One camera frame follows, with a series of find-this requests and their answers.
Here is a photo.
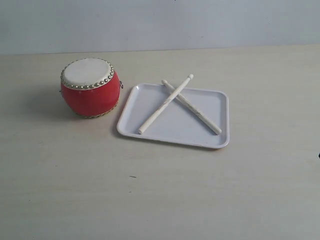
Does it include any red small drum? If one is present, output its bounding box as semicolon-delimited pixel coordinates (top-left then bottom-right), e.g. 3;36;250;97
60;57;124;118

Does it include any white drumstick one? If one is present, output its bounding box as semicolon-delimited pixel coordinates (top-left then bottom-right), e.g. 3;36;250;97
161;79;222;135
138;74;194;134

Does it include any white rectangular plastic tray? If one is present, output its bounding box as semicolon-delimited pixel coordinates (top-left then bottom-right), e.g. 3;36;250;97
116;83;230;149

